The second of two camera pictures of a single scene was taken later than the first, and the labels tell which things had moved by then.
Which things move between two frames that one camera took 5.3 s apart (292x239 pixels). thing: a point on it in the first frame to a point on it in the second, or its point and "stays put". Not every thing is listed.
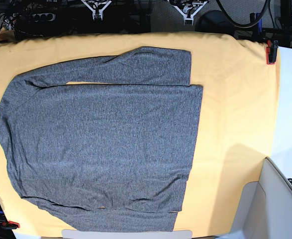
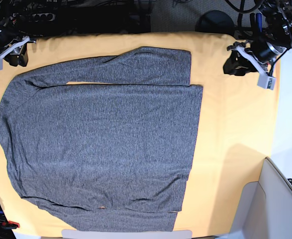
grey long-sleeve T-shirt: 104,157 stays put
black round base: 214,21 stays put
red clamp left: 10,225 stays put
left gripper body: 97,6 to 15,53
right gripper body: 189,8 to 260,57
